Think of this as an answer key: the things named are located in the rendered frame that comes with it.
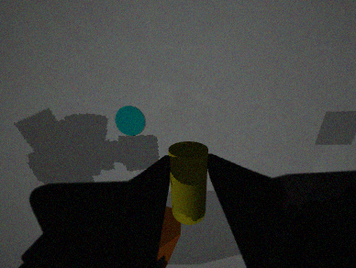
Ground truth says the teal circle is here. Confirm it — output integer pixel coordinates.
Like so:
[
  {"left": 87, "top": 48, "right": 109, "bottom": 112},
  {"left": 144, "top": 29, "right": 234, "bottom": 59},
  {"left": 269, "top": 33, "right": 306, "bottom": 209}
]
[{"left": 115, "top": 106, "right": 145, "bottom": 136}]

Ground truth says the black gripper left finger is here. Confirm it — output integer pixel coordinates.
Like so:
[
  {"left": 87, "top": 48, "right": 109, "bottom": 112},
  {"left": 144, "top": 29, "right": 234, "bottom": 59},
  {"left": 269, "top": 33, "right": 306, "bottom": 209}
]
[{"left": 29, "top": 155, "right": 171, "bottom": 268}]

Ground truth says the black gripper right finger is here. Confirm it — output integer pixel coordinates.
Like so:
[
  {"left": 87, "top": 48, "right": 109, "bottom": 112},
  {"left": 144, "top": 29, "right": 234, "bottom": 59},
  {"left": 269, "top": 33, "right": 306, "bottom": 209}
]
[{"left": 207, "top": 153, "right": 356, "bottom": 268}]

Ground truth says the yellow cylinder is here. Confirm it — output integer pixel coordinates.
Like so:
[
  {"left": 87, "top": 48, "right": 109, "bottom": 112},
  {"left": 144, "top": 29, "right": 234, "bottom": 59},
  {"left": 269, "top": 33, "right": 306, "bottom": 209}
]
[{"left": 168, "top": 141, "right": 208, "bottom": 225}]

